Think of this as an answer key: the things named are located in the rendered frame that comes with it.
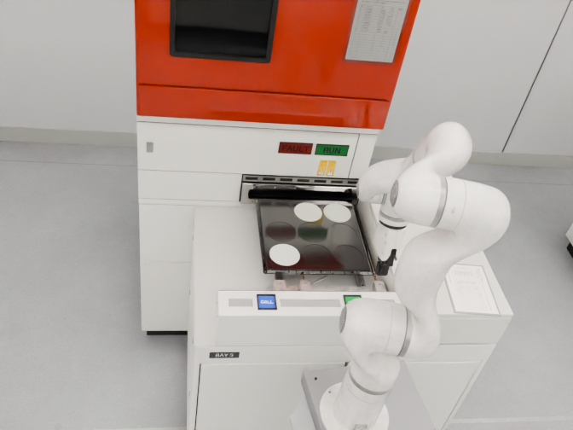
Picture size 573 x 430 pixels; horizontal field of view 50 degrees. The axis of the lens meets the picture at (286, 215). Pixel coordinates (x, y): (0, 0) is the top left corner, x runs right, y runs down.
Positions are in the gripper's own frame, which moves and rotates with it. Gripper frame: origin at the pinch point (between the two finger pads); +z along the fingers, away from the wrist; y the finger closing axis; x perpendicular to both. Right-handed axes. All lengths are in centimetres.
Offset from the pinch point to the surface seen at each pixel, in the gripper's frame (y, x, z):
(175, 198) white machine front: -62, -58, 14
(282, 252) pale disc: -31.0, -22.6, 15.5
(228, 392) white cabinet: -7, -39, 54
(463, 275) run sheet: -14.4, 33.5, 12.0
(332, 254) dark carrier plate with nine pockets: -30.2, -5.9, 15.6
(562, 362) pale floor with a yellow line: -67, 131, 100
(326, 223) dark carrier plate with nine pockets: -45.4, -5.4, 12.4
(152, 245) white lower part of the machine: -67, -66, 37
